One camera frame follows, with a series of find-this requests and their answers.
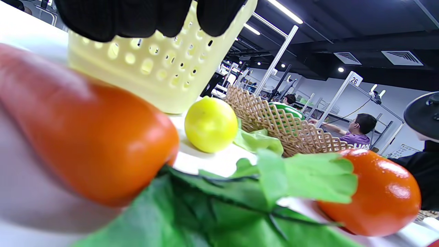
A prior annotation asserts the orange fruit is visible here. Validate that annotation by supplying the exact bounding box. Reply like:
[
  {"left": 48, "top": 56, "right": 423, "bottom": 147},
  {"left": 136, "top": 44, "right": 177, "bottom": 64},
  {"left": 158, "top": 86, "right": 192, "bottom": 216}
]
[{"left": 317, "top": 148, "right": 422, "bottom": 237}]

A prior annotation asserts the right black white controller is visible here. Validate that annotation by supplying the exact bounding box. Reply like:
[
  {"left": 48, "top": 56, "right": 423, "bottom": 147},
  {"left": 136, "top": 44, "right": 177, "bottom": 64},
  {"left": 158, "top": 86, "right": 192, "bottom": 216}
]
[{"left": 404, "top": 91, "right": 439, "bottom": 143}]

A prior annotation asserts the light green lettuce leaf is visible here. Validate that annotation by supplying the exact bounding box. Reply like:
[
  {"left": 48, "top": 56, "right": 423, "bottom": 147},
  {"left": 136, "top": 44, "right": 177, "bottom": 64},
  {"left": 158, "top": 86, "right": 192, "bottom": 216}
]
[{"left": 233, "top": 118, "right": 284, "bottom": 156}]

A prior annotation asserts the oval wicker basket container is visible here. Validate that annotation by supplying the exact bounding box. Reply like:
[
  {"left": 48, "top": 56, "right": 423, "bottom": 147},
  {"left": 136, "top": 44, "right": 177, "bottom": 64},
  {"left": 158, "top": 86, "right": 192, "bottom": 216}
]
[{"left": 225, "top": 84, "right": 371, "bottom": 158}]

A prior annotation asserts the small white ceiling vent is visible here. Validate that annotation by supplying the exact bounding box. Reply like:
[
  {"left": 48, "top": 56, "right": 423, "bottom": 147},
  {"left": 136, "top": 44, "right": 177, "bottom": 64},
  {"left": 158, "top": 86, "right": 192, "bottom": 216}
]
[{"left": 333, "top": 52, "right": 362, "bottom": 66}]

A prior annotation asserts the yellow lemon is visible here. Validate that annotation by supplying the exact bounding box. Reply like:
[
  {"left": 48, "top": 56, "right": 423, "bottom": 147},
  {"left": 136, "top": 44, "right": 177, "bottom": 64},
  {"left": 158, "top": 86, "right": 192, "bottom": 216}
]
[{"left": 184, "top": 96, "right": 239, "bottom": 154}]

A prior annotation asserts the carrot with green leaves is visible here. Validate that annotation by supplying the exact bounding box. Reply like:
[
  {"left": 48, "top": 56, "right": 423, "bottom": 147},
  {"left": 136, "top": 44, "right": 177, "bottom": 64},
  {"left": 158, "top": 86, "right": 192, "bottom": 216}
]
[{"left": 0, "top": 43, "right": 364, "bottom": 247}]

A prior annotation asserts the white sensor on frame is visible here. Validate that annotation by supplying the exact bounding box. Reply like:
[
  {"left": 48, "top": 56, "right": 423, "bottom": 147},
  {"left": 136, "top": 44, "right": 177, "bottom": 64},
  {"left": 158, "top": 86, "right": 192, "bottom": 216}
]
[{"left": 369, "top": 84, "right": 386, "bottom": 105}]

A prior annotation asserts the person's left hand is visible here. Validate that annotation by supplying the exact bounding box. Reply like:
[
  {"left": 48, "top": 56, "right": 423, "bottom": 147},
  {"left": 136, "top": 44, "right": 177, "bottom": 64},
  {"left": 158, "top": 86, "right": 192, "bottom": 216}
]
[{"left": 55, "top": 0, "right": 247, "bottom": 42}]

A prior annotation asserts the person's right hand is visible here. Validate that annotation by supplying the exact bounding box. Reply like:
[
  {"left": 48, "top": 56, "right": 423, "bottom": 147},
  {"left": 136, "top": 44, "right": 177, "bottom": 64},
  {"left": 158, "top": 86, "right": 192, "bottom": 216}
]
[{"left": 388, "top": 140, "right": 439, "bottom": 211}]

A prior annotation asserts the plain white metal post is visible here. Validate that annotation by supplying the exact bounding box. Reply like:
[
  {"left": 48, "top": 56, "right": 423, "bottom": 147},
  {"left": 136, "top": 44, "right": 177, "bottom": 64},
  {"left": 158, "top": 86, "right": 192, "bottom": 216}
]
[{"left": 254, "top": 25, "right": 299, "bottom": 98}]

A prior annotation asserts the yellow perforated plastic basket container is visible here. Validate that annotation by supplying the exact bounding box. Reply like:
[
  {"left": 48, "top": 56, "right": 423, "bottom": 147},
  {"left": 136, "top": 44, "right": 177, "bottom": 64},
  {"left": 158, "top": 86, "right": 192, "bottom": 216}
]
[{"left": 68, "top": 0, "right": 258, "bottom": 114}]

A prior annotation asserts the round wicker basket container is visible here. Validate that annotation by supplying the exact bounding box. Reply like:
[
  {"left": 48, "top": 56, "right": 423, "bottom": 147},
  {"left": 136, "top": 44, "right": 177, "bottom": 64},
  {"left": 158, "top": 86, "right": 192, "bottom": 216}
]
[{"left": 414, "top": 209, "right": 439, "bottom": 223}]

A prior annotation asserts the white post with tag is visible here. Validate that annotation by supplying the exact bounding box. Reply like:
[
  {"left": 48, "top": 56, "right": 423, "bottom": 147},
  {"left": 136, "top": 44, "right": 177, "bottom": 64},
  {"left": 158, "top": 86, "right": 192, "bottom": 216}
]
[{"left": 314, "top": 71, "right": 363, "bottom": 129}]

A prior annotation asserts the white sheet with writing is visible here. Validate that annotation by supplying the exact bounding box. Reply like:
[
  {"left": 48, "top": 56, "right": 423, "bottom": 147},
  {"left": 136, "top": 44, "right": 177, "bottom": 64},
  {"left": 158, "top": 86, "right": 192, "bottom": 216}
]
[{"left": 389, "top": 143, "right": 420, "bottom": 159}]

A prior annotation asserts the long ceiling light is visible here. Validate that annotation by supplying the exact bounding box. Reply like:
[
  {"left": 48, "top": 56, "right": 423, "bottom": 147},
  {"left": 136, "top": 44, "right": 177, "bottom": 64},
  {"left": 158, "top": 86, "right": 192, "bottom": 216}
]
[{"left": 268, "top": 0, "right": 304, "bottom": 24}]

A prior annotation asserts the large white ceiling vent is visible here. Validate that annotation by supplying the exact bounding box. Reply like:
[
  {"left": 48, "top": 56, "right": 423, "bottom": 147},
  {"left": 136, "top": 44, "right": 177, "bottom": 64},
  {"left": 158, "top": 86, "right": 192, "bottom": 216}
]
[{"left": 381, "top": 50, "right": 424, "bottom": 66}]

